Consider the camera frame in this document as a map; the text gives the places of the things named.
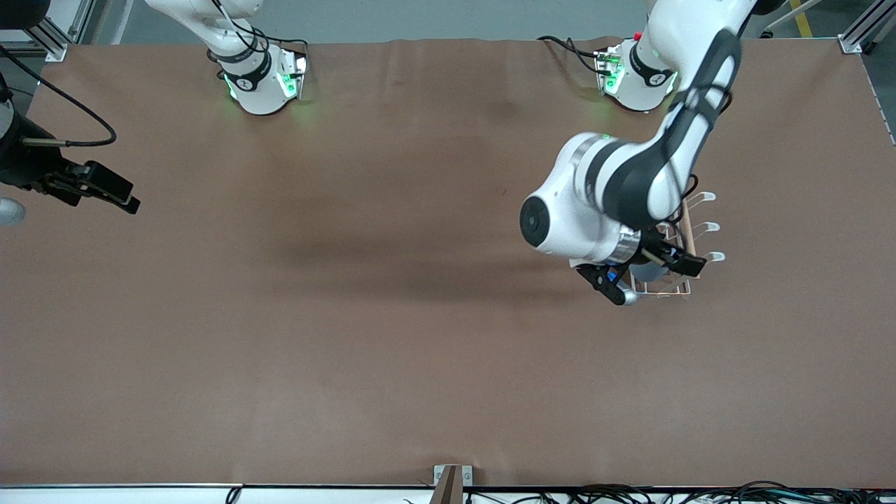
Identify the light blue plastic cup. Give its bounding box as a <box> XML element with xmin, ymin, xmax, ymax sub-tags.
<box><xmin>629</xmin><ymin>260</ymin><xmax>668</xmax><ymax>284</ymax></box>

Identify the white metal tube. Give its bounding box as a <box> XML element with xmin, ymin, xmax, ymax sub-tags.
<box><xmin>762</xmin><ymin>0</ymin><xmax>821</xmax><ymax>39</ymax></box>

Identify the white wire cup holder rack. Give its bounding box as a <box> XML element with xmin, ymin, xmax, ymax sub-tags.
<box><xmin>629</xmin><ymin>190</ymin><xmax>727</xmax><ymax>299</ymax></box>

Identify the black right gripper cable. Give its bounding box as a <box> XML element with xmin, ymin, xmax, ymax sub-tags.
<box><xmin>0</xmin><ymin>45</ymin><xmax>118</xmax><ymax>148</ymax></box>

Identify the aluminium frame profile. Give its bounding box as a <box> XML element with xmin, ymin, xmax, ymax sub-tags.
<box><xmin>0</xmin><ymin>0</ymin><xmax>96</xmax><ymax>63</ymax></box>
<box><xmin>839</xmin><ymin>0</ymin><xmax>896</xmax><ymax>55</ymax></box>

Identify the black arm base cable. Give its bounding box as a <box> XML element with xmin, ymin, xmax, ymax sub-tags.
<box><xmin>260</xmin><ymin>34</ymin><xmax>309</xmax><ymax>58</ymax></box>
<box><xmin>537</xmin><ymin>34</ymin><xmax>607</xmax><ymax>75</ymax></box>

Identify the grey metal mounting bracket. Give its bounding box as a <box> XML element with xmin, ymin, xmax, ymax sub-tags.
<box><xmin>433</xmin><ymin>465</ymin><xmax>474</xmax><ymax>504</ymax></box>

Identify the brown camera post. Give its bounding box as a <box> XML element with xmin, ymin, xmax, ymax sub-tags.
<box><xmin>428</xmin><ymin>465</ymin><xmax>463</xmax><ymax>504</ymax></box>

